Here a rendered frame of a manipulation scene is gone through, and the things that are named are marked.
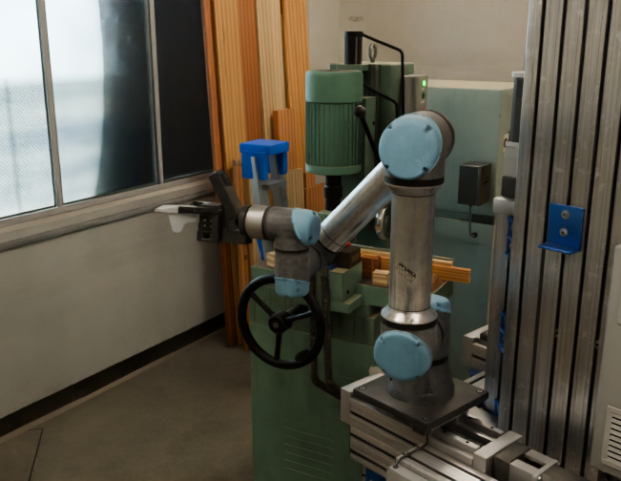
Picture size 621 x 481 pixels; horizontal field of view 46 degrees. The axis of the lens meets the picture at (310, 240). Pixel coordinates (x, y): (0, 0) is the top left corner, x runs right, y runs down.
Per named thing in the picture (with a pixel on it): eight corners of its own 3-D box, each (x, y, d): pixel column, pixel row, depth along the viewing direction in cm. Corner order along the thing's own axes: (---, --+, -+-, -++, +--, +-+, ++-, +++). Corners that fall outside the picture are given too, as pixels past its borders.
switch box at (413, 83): (399, 124, 247) (400, 75, 242) (409, 121, 255) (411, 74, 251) (416, 125, 244) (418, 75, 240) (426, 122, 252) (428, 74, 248)
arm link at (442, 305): (454, 344, 171) (457, 289, 168) (441, 367, 159) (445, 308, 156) (403, 336, 176) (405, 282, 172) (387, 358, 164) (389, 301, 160)
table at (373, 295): (234, 292, 229) (233, 274, 227) (282, 266, 255) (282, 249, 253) (420, 327, 201) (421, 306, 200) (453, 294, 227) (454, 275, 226)
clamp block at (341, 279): (299, 295, 218) (299, 265, 215) (320, 282, 229) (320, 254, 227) (343, 303, 211) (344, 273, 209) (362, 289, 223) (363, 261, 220)
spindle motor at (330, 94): (295, 174, 228) (294, 71, 220) (320, 165, 243) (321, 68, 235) (346, 178, 220) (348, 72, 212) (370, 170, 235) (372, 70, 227)
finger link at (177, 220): (155, 233, 160) (197, 234, 162) (155, 205, 159) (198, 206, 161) (154, 231, 162) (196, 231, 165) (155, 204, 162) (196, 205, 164)
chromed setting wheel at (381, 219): (372, 243, 239) (373, 206, 236) (386, 235, 250) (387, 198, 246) (381, 244, 238) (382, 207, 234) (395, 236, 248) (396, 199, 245)
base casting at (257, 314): (248, 321, 241) (247, 294, 239) (327, 273, 290) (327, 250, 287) (375, 346, 221) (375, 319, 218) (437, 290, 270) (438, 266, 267)
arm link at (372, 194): (437, 94, 157) (296, 240, 179) (424, 97, 148) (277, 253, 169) (475, 132, 156) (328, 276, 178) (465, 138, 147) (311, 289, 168)
